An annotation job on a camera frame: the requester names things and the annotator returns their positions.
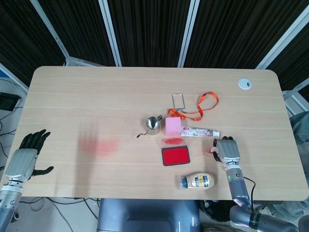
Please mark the black electronics box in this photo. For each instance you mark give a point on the black electronics box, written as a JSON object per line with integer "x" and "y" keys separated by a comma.
{"x": 8, "y": 101}

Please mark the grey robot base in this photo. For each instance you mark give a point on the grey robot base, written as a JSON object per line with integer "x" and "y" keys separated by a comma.
{"x": 144, "y": 215}

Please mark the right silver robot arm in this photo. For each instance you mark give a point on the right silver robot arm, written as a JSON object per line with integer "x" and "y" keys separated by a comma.
{"x": 239, "y": 188}

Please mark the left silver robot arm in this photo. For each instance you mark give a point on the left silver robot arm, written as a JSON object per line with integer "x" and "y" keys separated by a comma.
{"x": 9, "y": 205}

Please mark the mayonnaise squeeze bottle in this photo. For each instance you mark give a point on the mayonnaise squeeze bottle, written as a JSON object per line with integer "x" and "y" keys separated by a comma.
{"x": 200, "y": 180}

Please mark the person in grey clothing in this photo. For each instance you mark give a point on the person in grey clothing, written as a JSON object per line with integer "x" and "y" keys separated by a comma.
{"x": 301, "y": 145}

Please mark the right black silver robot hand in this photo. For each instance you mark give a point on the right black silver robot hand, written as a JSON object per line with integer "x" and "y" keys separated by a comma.
{"x": 228, "y": 149}

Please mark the floral toothpaste tube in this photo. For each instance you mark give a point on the floral toothpaste tube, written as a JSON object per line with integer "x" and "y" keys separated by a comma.
{"x": 200, "y": 132}

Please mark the black waste bin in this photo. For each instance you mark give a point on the black waste bin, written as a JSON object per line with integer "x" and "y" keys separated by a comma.
{"x": 217, "y": 211}

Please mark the stainless steel gooseneck pitcher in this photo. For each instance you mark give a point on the stainless steel gooseneck pitcher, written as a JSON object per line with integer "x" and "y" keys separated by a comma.
{"x": 152, "y": 125}

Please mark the grey partition frame post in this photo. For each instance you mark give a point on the grey partition frame post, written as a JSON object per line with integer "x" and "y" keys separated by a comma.
{"x": 50, "y": 33}
{"x": 282, "y": 41}
{"x": 189, "y": 31}
{"x": 109, "y": 31}

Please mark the clear badge holder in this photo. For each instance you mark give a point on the clear badge holder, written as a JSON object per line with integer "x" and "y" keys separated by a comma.
{"x": 172, "y": 101}

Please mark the pink foam cube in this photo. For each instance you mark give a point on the pink foam cube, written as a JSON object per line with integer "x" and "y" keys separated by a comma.
{"x": 172, "y": 126}

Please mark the red ink pad clear lid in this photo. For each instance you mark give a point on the red ink pad clear lid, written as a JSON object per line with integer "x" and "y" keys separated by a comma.
{"x": 175, "y": 156}

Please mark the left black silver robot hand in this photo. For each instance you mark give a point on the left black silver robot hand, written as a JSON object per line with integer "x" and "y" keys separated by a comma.
{"x": 20, "y": 164}

